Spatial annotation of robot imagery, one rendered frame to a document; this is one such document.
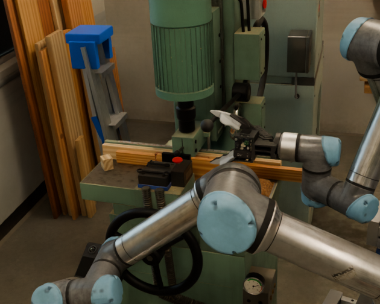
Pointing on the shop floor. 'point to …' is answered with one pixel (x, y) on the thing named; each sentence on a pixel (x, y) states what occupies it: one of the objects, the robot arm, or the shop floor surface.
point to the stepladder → (110, 126)
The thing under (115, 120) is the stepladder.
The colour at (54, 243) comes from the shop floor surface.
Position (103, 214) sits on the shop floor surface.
